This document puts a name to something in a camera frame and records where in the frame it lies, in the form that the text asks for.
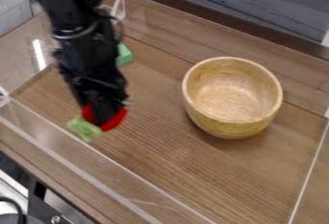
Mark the clear acrylic corner bracket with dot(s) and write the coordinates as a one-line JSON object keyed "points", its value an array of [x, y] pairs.
{"points": [[115, 11]]}

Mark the black table leg frame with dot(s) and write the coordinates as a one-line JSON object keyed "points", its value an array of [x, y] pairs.
{"points": [[39, 208]]}

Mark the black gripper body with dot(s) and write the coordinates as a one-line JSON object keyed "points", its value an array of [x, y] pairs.
{"points": [[87, 64]]}

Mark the red plush strawberry toy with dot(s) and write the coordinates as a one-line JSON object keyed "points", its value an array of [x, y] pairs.
{"points": [[83, 126]]}

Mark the clear acrylic tray wall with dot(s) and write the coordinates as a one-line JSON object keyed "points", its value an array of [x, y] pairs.
{"points": [[111, 194]]}

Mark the light wooden bowl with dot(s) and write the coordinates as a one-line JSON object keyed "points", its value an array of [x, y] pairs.
{"points": [[231, 96]]}

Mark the green rectangular block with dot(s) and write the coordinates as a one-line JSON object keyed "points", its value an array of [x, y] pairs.
{"points": [[124, 55]]}

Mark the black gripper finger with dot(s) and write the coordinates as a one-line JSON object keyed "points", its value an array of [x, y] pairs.
{"points": [[103, 107]]}

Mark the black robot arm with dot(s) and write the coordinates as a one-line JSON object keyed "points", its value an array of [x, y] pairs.
{"points": [[77, 16]]}

